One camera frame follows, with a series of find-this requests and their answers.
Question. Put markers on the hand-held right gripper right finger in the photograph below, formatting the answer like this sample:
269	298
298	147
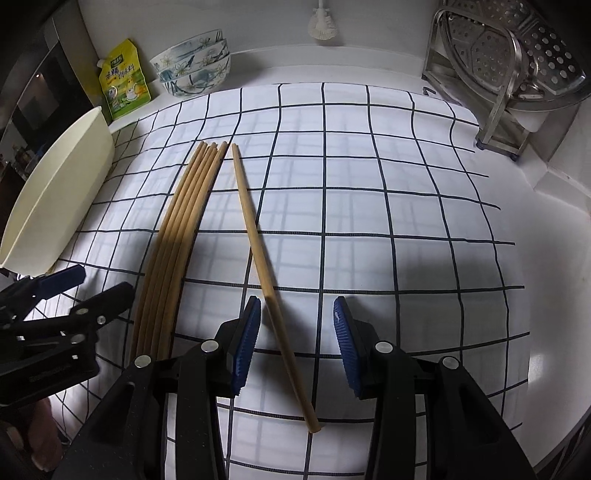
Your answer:
346	346

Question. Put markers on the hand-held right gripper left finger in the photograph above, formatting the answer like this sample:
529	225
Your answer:
247	346

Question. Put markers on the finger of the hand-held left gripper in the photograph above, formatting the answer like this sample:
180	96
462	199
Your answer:
101	304
60	279

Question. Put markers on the pale round tray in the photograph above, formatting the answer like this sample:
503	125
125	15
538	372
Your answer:
60	194

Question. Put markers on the single wooden chopstick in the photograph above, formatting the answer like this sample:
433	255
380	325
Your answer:
258	249

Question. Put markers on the bundle of wooden chopsticks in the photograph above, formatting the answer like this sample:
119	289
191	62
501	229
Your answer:
180	230

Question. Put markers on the person's left hand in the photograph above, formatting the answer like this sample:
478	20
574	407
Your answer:
44	434

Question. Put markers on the white black grid cloth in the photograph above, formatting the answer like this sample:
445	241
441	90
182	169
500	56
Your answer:
369	207

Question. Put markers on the black microwave oven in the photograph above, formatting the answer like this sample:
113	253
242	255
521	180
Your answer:
41	92

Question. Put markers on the yellow seasoning pouch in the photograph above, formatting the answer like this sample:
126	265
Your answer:
124	83

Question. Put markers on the white blue floral bowl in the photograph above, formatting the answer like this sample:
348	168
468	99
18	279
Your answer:
184	50
203	83
198	67

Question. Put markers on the steel dish rack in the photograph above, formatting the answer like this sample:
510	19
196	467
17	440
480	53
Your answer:
501	124

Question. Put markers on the perforated steel steamer plate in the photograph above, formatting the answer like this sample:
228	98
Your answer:
508	55

